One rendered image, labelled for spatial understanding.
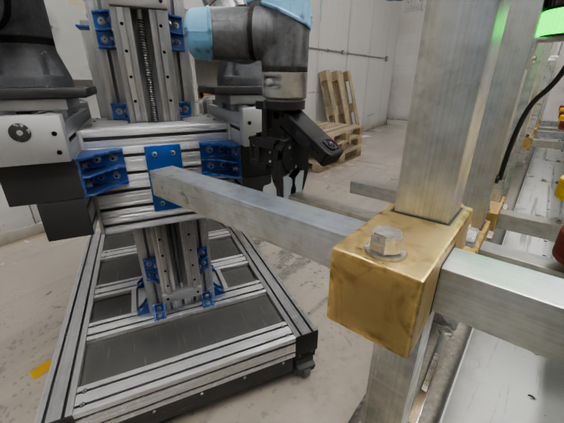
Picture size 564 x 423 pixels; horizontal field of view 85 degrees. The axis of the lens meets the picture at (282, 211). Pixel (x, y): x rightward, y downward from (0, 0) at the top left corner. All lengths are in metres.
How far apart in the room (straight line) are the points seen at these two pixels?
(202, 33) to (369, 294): 0.47
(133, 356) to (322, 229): 1.07
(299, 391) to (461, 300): 1.15
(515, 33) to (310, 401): 1.17
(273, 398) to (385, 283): 1.15
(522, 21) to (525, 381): 0.51
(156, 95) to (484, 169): 0.83
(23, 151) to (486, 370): 0.90
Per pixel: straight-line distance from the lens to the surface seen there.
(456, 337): 0.56
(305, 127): 0.52
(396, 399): 0.33
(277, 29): 0.52
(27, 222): 2.88
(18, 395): 1.62
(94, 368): 1.26
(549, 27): 0.45
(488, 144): 0.46
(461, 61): 0.21
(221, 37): 0.54
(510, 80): 0.46
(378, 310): 0.18
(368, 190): 0.76
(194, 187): 0.31
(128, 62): 0.96
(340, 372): 1.39
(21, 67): 0.88
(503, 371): 0.67
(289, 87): 0.52
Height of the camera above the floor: 1.06
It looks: 23 degrees down
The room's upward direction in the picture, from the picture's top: straight up
